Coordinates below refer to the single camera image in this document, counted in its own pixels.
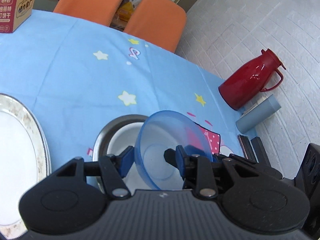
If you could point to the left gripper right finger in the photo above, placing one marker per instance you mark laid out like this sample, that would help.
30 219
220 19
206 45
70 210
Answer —
195 168

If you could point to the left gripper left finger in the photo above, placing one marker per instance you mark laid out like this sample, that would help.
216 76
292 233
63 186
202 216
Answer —
113 168

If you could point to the blue translucent plastic bowl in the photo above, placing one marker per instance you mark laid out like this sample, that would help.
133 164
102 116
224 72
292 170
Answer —
176 129

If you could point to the white ceramic bowl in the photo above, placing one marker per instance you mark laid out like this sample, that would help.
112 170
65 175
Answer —
145 171

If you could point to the stainless steel bowl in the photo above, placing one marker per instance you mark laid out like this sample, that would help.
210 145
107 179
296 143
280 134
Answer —
114 138

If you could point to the black remote on table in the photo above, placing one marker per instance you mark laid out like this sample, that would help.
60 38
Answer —
260 151

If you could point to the black phone on table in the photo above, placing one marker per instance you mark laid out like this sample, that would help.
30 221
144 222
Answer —
246 147

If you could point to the grey cylindrical bottle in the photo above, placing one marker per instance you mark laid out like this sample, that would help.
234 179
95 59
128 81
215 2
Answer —
258 114

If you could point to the white gold-rimmed plate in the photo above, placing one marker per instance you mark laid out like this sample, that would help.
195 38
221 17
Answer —
25 161

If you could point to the blue cartoon pig tablecloth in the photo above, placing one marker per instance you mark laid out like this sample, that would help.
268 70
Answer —
76 76

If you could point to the red thermos jug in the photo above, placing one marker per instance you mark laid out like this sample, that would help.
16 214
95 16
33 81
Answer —
251 79

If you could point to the right orange chair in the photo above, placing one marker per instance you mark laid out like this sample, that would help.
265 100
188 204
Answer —
160 22

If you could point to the orange chair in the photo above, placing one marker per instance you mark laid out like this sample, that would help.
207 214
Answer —
97 11
160 22

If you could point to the left orange chair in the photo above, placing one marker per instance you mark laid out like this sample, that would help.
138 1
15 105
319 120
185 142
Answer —
97 11

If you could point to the yellow snack package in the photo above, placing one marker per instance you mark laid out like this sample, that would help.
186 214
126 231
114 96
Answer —
135 0

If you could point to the red cracker box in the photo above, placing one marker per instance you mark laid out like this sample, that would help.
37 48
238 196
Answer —
13 13

